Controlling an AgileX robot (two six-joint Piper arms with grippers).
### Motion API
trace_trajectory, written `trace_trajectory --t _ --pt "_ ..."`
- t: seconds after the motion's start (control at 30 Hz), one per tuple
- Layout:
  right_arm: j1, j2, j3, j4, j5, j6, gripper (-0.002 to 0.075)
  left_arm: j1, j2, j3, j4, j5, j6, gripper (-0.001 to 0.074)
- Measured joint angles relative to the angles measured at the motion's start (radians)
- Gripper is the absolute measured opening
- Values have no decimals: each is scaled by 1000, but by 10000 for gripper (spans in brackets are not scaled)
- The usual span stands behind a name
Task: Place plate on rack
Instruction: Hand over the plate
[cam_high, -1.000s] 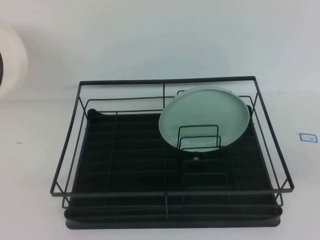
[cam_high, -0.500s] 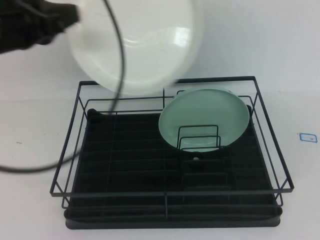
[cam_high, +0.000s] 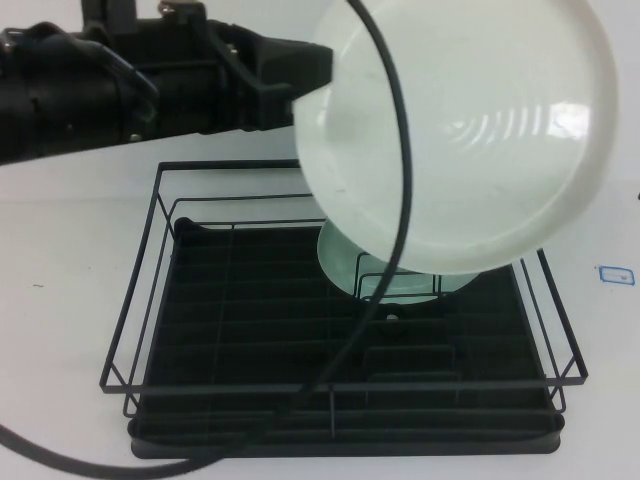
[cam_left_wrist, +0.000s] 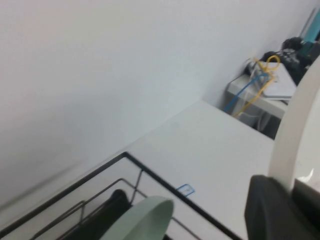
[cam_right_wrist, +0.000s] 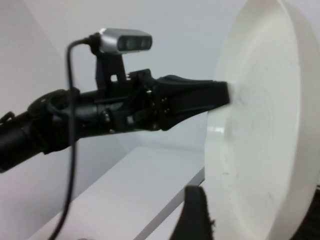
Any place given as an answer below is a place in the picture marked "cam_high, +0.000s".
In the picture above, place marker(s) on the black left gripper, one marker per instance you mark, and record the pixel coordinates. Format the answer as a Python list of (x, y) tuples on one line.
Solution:
[(200, 90)]

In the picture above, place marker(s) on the white round plate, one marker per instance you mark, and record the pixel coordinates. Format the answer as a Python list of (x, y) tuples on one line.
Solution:
[(475, 125)]

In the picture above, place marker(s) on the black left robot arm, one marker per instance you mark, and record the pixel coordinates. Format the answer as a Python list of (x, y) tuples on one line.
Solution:
[(60, 100)]

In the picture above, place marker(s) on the pale green round plate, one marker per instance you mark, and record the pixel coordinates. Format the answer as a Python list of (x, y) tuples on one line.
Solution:
[(340, 270)]

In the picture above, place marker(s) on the black plastic drip tray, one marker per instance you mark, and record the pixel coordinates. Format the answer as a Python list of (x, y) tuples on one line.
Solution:
[(250, 280)]

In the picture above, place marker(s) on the blue outlined white sticker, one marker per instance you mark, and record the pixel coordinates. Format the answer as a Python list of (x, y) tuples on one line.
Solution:
[(617, 275)]

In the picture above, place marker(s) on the dark left wrist camera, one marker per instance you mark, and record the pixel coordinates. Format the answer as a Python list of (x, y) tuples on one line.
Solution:
[(120, 7)]

